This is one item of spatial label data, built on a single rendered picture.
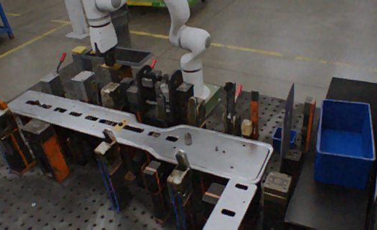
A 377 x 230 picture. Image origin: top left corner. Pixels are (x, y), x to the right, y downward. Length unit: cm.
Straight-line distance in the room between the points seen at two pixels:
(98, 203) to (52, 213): 21
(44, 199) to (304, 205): 119
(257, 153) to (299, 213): 32
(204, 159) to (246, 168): 16
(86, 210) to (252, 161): 79
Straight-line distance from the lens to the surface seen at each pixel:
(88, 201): 173
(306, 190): 121
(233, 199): 120
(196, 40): 183
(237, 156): 135
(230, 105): 141
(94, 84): 177
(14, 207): 187
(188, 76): 197
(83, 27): 561
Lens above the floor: 191
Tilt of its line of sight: 35 degrees down
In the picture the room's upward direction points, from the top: 7 degrees counter-clockwise
